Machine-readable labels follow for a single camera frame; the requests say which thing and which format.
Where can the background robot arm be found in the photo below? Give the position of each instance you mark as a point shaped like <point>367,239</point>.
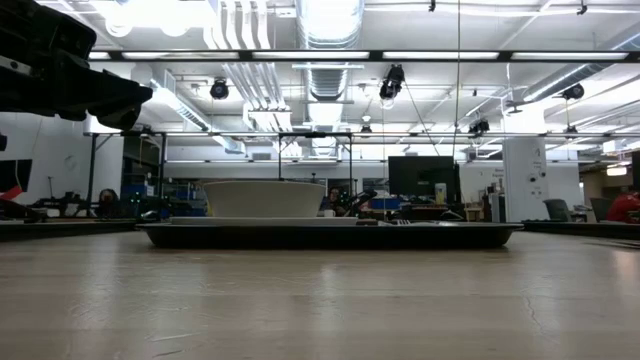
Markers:
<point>362,197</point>

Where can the silver ceiling duct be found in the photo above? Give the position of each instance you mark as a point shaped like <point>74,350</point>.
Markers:
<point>330,30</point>

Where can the black background rig frame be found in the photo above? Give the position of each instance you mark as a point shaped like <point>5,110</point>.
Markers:
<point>315,134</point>

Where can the person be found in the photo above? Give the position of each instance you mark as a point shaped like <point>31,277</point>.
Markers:
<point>625,207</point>
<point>108,200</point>
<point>334,197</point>

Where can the black overhead rig beam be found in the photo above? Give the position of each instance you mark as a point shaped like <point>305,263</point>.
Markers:
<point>375,55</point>

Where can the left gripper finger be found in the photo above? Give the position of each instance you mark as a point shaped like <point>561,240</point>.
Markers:
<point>122,95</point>
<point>122,119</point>

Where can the grey office chair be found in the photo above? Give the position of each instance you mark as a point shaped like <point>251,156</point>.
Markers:
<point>557,210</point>
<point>600,207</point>

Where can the pale grey bowl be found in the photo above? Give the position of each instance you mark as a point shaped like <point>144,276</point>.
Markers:
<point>264,200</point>

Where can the black plastic tray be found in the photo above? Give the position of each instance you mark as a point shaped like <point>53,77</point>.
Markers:
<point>325,239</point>

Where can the black monitor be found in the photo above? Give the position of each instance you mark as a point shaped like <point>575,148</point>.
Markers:
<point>420,177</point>
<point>15,175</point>

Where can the dark shelf unit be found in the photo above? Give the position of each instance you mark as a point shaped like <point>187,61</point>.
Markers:
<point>135,165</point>

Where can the black ceiling-hung camera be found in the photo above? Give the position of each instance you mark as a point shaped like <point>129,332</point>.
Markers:
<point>479,126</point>
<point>219,90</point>
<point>392,82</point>
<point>574,91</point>

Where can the black aluminium table frame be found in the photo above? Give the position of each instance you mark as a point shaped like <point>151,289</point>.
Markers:
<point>60,229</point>

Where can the white pillar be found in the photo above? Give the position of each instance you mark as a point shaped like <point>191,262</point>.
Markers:
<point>525,175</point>

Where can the red object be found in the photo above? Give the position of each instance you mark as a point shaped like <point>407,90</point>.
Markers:
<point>10,194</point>

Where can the white ceiling pipes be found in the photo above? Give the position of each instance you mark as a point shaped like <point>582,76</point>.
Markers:
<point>250,30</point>

